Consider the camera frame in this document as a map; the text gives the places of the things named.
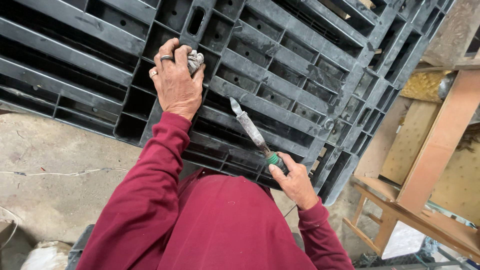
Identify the person's left hand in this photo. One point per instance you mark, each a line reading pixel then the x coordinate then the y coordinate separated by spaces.
pixel 176 86

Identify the person's right hand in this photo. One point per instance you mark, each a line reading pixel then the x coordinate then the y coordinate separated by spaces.
pixel 298 183

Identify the grey rag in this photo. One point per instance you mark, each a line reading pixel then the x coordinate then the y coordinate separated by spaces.
pixel 195 60

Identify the soldering iron with green collar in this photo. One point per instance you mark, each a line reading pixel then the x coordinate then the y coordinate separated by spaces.
pixel 252 129

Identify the person's maroon shirt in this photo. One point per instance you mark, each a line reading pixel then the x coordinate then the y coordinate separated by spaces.
pixel 228 225

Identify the black plastic pallet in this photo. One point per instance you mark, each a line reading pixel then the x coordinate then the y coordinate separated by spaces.
pixel 285 71

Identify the plywood board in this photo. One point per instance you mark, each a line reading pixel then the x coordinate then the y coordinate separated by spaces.
pixel 408 140

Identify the white plastic sheet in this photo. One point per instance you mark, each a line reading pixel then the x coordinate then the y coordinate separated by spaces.
pixel 404 240

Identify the yellow woven basket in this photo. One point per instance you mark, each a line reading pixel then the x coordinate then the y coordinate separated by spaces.
pixel 423 86

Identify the silver metal pot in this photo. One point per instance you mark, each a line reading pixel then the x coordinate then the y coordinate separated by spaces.
pixel 446 84

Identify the white plastic bag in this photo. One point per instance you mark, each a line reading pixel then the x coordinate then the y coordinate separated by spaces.
pixel 47 257

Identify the wooden frame table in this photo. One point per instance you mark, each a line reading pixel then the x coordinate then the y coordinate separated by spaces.
pixel 431 157

